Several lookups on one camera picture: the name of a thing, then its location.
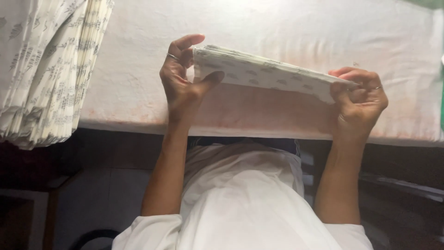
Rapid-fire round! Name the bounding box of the person's right hand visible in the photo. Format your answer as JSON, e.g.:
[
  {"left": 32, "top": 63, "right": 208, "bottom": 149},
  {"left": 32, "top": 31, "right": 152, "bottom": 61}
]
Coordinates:
[{"left": 328, "top": 67, "right": 389, "bottom": 139}]

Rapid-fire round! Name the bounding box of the leaf-print white cloth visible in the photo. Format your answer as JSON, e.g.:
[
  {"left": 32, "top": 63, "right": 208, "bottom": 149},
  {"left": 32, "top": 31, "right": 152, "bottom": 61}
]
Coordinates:
[{"left": 192, "top": 44, "right": 359, "bottom": 105}]

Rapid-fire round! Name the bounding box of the person's left hand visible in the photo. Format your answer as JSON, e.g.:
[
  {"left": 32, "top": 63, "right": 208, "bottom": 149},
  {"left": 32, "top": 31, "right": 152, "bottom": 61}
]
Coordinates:
[{"left": 159, "top": 34, "right": 225, "bottom": 127}]

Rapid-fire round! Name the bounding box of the person's white garment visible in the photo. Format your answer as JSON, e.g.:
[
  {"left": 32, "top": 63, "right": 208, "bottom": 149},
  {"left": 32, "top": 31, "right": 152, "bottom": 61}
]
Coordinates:
[{"left": 111, "top": 141, "right": 374, "bottom": 250}]

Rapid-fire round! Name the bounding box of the stack of folded leaf-print cloths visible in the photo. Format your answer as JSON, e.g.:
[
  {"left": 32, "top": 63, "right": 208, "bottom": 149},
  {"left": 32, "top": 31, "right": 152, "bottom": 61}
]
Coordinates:
[{"left": 0, "top": 0, "right": 115, "bottom": 150}]

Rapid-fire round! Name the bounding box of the white padded table cover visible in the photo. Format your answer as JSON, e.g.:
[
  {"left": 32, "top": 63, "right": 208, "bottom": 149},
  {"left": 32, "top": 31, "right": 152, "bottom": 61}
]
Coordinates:
[{"left": 78, "top": 0, "right": 444, "bottom": 148}]

